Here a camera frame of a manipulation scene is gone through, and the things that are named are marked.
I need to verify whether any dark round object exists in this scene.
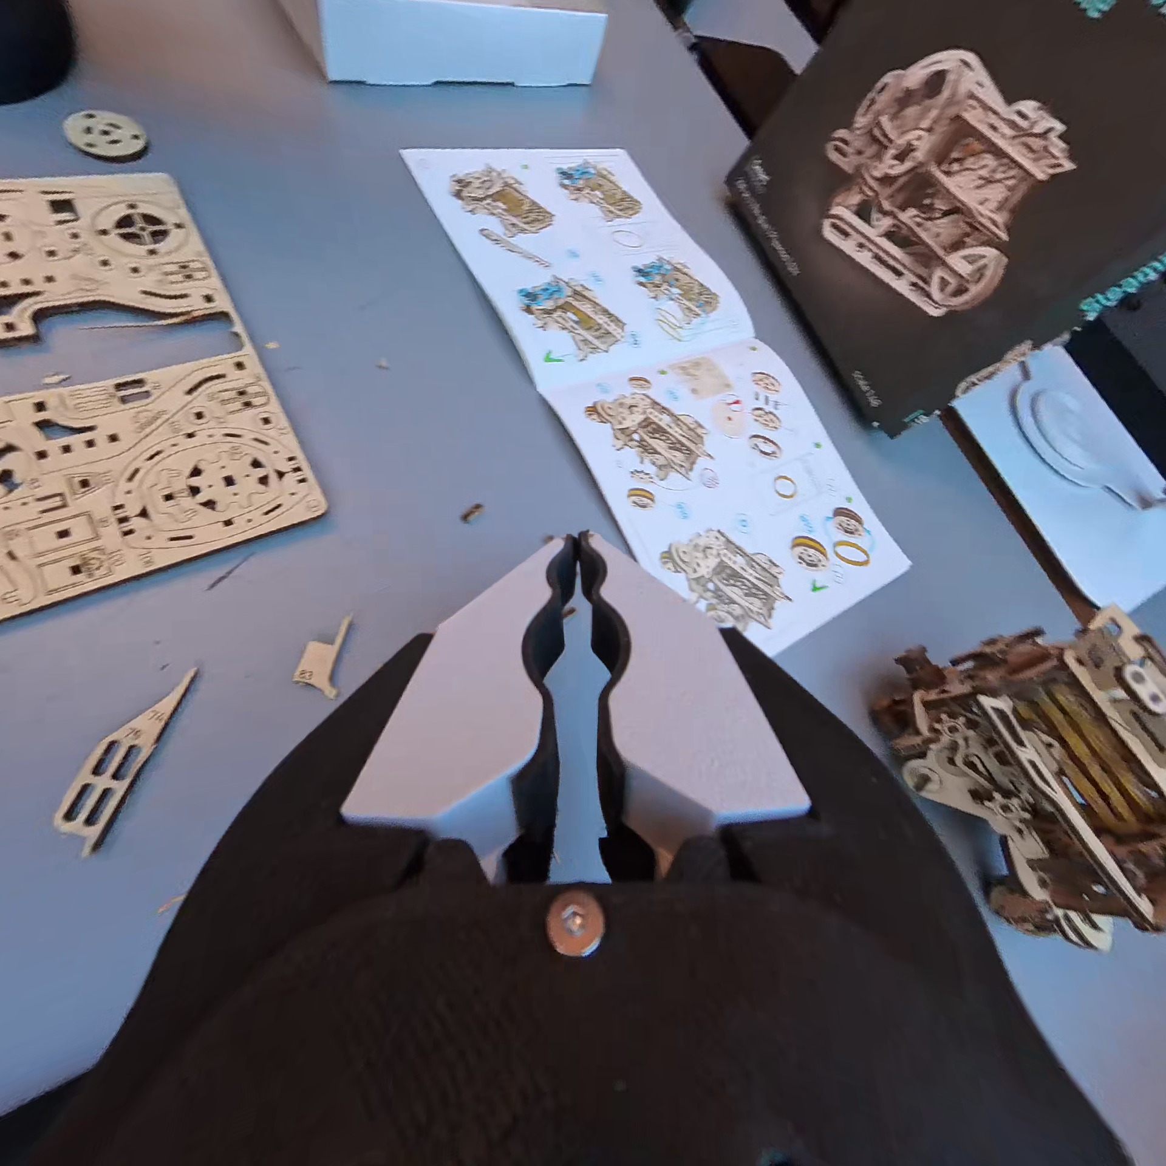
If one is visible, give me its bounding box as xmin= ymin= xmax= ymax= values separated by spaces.
xmin=0 ymin=0 xmax=76 ymax=106

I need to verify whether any brown wooden model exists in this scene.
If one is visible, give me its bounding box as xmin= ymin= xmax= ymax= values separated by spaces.
xmin=868 ymin=603 xmax=1166 ymax=953

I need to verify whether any black model kit box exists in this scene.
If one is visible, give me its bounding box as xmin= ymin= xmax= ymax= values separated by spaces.
xmin=724 ymin=0 xmax=1166 ymax=441

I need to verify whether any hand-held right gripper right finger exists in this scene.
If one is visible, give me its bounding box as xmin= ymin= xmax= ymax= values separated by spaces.
xmin=581 ymin=531 xmax=815 ymax=881

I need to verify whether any white instruction booklet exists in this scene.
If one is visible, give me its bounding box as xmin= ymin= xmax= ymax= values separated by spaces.
xmin=400 ymin=148 xmax=914 ymax=660

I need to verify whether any small wooden offcut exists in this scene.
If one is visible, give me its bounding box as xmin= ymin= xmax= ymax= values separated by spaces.
xmin=291 ymin=612 xmax=356 ymax=701

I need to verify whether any pointed wooden offcut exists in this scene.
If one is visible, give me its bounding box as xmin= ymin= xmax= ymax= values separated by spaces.
xmin=54 ymin=667 xmax=199 ymax=861

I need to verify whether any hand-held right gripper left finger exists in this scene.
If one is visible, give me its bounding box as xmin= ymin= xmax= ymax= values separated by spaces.
xmin=339 ymin=535 xmax=581 ymax=887

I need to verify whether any small wooden parts sheet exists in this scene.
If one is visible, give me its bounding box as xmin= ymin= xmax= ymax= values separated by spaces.
xmin=0 ymin=172 xmax=245 ymax=351

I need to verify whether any round wooden wheel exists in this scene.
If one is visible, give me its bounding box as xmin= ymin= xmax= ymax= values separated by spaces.
xmin=63 ymin=109 xmax=150 ymax=165

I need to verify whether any white cardboard box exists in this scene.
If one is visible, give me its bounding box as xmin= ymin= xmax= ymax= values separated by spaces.
xmin=273 ymin=0 xmax=610 ymax=87

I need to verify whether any large wooden parts sheet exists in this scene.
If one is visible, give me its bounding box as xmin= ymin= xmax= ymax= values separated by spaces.
xmin=0 ymin=351 xmax=330 ymax=625

